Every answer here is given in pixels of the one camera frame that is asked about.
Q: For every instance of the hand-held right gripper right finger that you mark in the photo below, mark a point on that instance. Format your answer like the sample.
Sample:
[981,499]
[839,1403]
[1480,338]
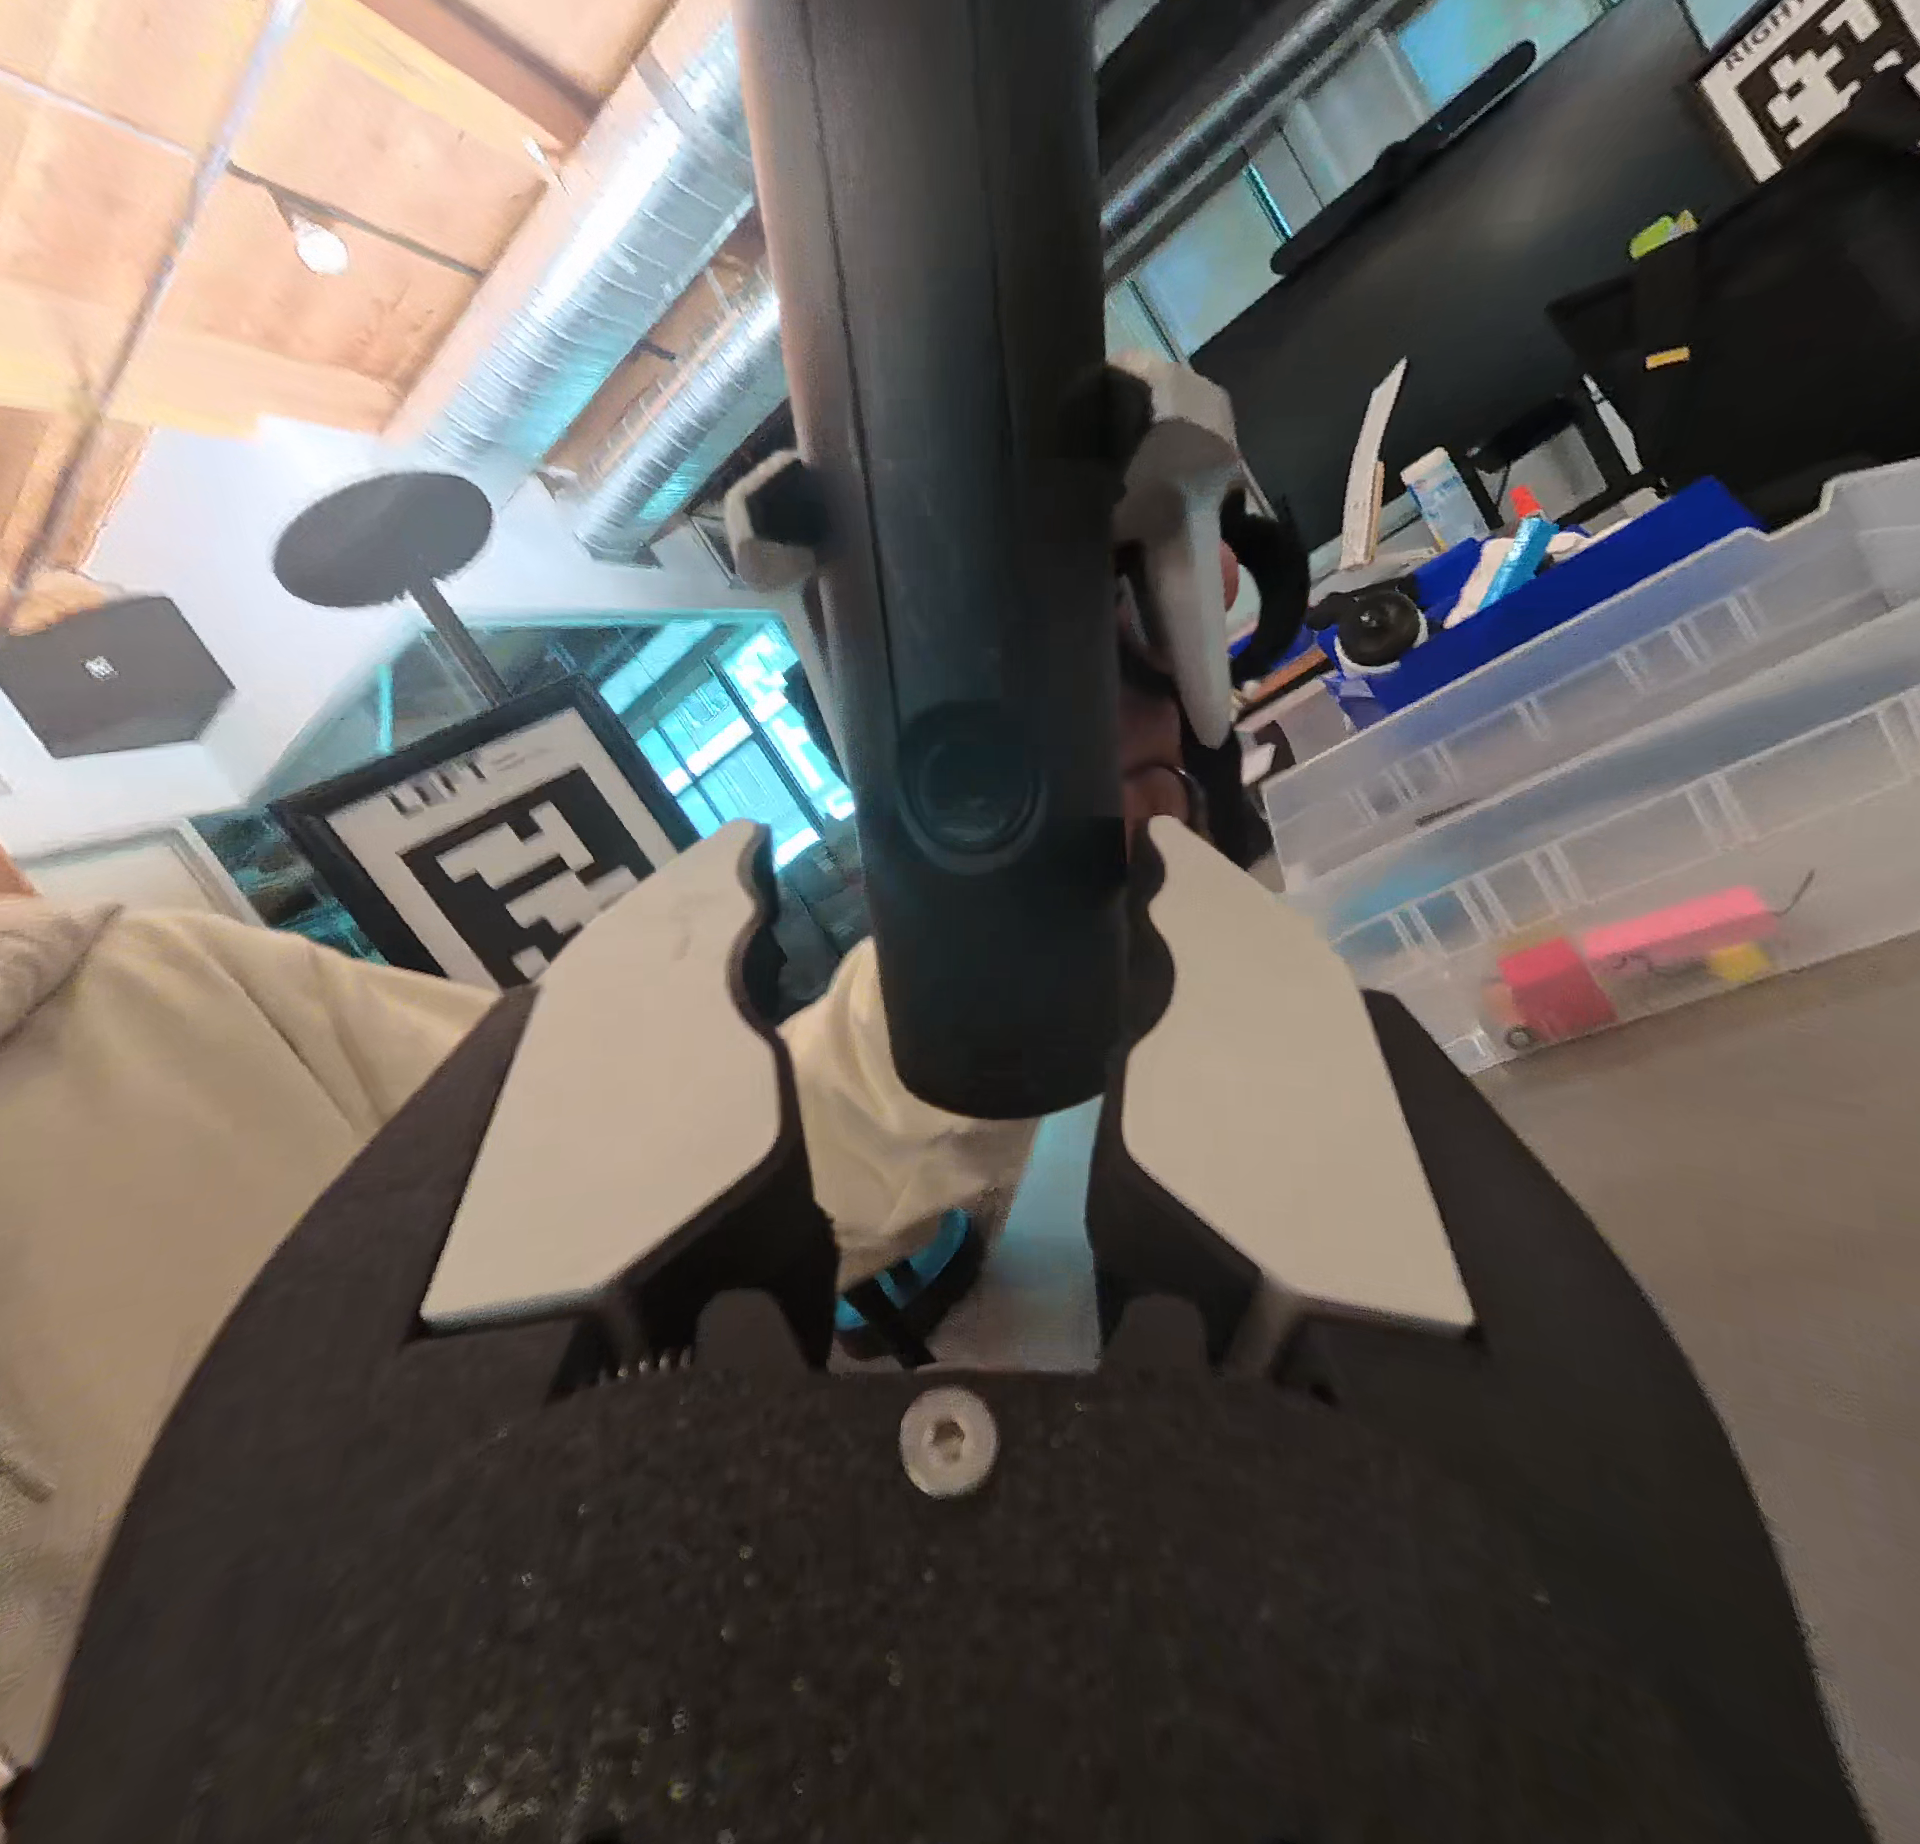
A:
[1292,1123]

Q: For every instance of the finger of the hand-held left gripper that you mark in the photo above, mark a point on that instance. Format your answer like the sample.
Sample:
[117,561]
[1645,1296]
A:
[767,524]
[1185,403]

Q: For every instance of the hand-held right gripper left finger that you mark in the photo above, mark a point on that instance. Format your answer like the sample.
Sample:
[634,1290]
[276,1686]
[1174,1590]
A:
[629,1123]

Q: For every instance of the black camera bar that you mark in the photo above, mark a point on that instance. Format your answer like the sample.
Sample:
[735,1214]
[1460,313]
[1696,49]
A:
[930,374]

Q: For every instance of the clear plastic organizer tray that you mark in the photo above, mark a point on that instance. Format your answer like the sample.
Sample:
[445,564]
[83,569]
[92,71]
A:
[1723,765]

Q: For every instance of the grey desk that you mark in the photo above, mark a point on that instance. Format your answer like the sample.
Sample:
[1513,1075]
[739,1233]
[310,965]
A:
[1723,1273]

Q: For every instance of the person's left hand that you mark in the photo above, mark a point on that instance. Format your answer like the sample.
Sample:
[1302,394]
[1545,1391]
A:
[1152,758]

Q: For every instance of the white paper strip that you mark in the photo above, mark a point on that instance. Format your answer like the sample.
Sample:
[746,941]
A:
[1373,465]

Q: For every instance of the red plastic block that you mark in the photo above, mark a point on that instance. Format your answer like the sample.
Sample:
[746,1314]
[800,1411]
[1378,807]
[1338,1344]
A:
[1546,988]

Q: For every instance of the framed marker poster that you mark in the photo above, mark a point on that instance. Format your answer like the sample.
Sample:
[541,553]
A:
[1822,66]
[494,854]

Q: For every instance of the black video bar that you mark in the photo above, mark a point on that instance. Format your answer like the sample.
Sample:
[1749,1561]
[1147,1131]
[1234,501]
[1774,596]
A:
[1409,154]

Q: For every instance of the black round disc stand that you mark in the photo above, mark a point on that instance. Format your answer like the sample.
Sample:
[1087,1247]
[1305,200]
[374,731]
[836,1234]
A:
[382,531]

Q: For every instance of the blue plastic parts bin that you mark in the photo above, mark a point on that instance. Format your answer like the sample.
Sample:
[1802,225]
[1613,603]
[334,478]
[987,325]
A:
[1621,569]

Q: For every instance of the pink plastic block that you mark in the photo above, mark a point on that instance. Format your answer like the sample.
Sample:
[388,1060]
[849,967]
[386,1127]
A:
[1679,922]

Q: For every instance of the small yellow piece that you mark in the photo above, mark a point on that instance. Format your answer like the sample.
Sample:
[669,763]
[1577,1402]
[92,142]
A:
[1740,962]

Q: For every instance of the yellow sticker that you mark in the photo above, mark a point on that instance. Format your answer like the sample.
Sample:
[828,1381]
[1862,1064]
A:
[1663,231]

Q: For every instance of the track spotlight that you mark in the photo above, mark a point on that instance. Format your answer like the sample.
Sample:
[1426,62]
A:
[318,242]

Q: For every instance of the black jacket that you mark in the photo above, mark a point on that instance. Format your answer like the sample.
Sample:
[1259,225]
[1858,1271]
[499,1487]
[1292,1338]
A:
[1771,330]

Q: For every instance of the person's cream sweater torso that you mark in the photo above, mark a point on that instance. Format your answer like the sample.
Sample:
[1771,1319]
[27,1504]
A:
[60,1424]

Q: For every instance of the thin spiral metal duct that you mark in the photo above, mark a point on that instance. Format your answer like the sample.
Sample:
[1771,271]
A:
[707,418]

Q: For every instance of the white round camera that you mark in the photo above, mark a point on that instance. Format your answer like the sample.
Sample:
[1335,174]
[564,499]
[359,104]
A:
[1373,622]

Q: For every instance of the large metal duct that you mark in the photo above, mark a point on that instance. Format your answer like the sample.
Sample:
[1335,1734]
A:
[600,269]

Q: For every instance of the large black wall screen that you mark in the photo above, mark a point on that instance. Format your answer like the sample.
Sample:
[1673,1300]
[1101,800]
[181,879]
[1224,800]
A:
[1501,313]

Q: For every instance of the black wall speaker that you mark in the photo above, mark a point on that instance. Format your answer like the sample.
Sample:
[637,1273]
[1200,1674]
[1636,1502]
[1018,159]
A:
[104,673]

